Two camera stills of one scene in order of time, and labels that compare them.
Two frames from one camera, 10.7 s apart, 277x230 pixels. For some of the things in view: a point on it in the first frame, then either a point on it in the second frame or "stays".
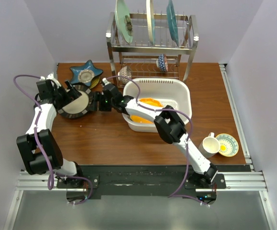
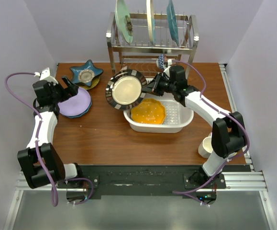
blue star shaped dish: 84,74 stays
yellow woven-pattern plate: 94,82 stays
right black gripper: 98,96 to 154,86
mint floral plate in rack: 123,20 stays
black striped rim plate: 80,106 to 124,89
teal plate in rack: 172,21 stays
